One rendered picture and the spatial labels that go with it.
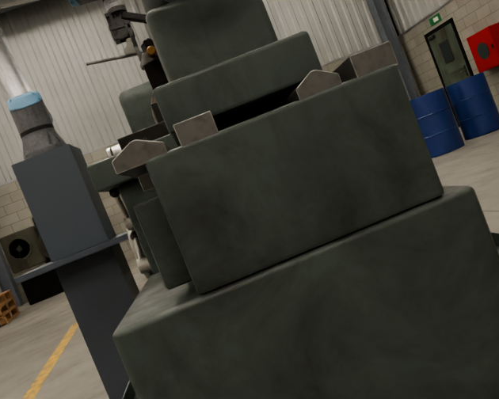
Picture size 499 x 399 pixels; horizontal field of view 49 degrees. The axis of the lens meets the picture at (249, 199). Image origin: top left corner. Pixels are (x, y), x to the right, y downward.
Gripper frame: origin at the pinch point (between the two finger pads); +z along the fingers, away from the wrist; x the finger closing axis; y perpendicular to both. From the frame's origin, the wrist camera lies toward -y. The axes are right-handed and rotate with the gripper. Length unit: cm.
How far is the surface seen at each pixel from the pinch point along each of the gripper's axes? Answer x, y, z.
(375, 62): 159, -24, 51
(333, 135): 159, -17, 57
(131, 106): 7.7, 10.0, 18.1
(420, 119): -537, -334, 73
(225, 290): 158, 1, 69
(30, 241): -819, 310, 29
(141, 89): 6.8, 4.3, 13.1
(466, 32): -801, -595, -44
